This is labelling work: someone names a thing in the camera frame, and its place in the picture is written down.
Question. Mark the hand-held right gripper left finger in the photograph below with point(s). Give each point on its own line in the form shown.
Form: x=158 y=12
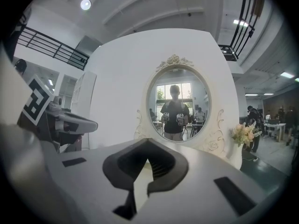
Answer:
x=112 y=169

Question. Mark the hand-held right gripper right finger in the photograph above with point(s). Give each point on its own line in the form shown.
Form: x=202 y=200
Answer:
x=180 y=169

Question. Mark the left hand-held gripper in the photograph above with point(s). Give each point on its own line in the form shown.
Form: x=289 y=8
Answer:
x=37 y=101

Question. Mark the white shelf unit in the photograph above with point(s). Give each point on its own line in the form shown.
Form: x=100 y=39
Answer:
x=81 y=92

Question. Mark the black balcony railing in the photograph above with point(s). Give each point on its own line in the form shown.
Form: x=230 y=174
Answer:
x=53 y=49

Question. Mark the white vase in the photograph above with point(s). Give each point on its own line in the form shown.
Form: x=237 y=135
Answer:
x=236 y=156

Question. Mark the pale pink flower bouquet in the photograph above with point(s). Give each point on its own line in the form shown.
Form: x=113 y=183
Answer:
x=244 y=133

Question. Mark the white partition panel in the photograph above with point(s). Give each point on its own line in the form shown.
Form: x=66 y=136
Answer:
x=116 y=83

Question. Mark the white work table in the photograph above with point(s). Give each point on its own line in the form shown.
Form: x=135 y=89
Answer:
x=275 y=128

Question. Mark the round ceiling lamp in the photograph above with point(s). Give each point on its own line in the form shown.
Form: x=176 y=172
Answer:
x=85 y=4

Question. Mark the rectangular ceiling light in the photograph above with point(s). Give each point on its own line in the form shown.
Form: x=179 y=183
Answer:
x=287 y=74
x=240 y=23

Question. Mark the black stair railing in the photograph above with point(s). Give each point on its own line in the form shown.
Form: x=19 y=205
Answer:
x=245 y=20

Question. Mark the oval mirror cream ornate frame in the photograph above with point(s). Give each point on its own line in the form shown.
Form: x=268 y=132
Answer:
x=178 y=106

